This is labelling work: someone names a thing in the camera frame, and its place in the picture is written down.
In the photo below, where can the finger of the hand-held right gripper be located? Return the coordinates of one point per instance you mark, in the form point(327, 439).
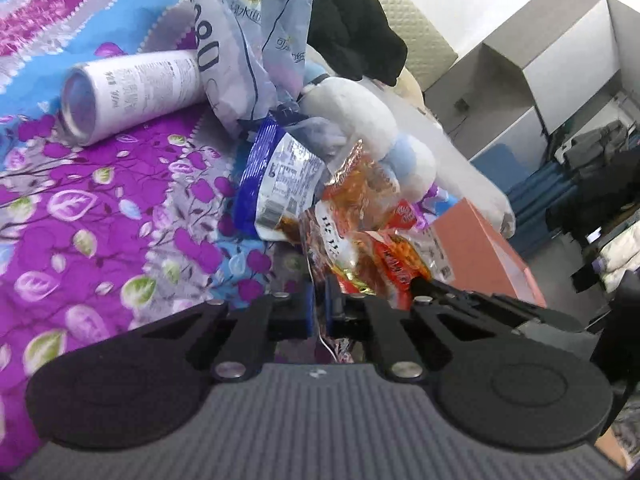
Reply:
point(500, 307)

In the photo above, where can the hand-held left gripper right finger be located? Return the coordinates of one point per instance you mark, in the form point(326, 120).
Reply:
point(329, 310)

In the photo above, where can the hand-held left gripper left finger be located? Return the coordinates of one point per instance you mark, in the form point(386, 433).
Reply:
point(311, 310)

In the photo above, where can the clear packet of golden snacks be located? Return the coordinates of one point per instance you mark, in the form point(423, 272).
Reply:
point(330, 245)

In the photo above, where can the pink cardboard box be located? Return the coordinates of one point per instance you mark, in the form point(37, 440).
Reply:
point(475, 245)

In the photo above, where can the white folded cloth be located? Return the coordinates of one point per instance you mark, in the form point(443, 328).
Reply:
point(617, 260)

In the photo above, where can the small clear snack packet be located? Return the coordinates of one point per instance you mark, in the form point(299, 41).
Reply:
point(440, 260)

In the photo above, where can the hanging dark clothes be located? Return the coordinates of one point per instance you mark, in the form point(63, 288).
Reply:
point(600, 195)

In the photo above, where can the blue hanging fabric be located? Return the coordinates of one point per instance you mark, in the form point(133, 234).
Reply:
point(540, 195)

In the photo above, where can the golden crinkled snack packet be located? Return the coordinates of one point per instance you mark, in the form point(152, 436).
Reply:
point(360, 185)

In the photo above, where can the grey duvet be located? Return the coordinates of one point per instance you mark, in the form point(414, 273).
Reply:
point(470, 180)

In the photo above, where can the blue snack packet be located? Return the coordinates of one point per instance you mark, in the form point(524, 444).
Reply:
point(280, 180)

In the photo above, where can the white and blue plush toy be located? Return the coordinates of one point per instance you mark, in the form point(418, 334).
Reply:
point(350, 105)

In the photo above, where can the black power plug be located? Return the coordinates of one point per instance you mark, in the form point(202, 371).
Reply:
point(460, 105)

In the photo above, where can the purple floral bedspread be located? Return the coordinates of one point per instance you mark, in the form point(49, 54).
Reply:
point(100, 210)

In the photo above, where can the beige pillow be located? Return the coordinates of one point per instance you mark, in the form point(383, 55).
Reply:
point(411, 87)

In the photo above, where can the grey and white wardrobe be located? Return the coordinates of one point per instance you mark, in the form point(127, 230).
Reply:
point(550, 75)

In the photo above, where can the quilted beige headboard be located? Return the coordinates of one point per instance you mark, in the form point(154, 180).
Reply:
point(420, 45)

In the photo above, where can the white cylindrical canister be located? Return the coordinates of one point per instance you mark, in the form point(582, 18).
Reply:
point(135, 90)

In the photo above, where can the pale blue plastic bag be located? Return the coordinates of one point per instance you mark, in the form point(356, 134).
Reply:
point(240, 35)

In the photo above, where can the black clothing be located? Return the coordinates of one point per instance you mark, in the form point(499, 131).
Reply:
point(350, 25)

